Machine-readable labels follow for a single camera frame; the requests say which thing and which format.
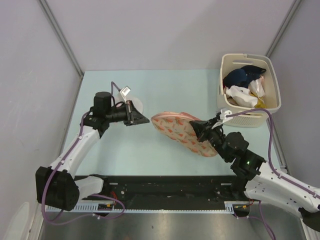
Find white slotted cable duct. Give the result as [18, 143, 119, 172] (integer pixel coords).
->
[74, 201, 251, 214]

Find dark navy garment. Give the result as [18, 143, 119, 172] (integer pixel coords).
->
[222, 65, 267, 88]

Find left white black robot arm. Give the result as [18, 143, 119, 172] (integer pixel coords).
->
[35, 91, 149, 211]

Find cream plastic laundry basket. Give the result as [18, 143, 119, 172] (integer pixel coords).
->
[217, 53, 282, 128]

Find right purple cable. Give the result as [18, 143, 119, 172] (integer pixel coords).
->
[226, 108, 320, 240]

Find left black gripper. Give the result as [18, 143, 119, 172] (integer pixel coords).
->
[105, 100, 149, 126]

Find floral orange bra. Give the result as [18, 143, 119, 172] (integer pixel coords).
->
[151, 111, 218, 158]

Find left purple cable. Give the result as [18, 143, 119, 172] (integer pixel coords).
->
[41, 81, 126, 223]

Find purple cable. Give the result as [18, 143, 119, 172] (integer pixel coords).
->
[41, 81, 126, 223]
[226, 108, 320, 240]

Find yellow garment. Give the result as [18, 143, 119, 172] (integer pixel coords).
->
[250, 92, 266, 109]

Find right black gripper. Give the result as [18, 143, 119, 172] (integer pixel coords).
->
[190, 116, 231, 162]

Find white pink plastic bag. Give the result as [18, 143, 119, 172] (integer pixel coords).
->
[248, 75, 265, 98]

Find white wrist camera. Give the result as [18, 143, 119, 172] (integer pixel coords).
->
[117, 86, 131, 102]
[215, 108, 233, 126]

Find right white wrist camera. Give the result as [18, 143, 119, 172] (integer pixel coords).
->
[215, 108, 233, 126]

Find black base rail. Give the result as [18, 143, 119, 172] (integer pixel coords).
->
[86, 175, 254, 206]

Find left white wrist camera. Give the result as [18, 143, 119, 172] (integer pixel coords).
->
[117, 86, 131, 102]

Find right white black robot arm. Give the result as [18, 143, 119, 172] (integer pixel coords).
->
[190, 119, 320, 231]

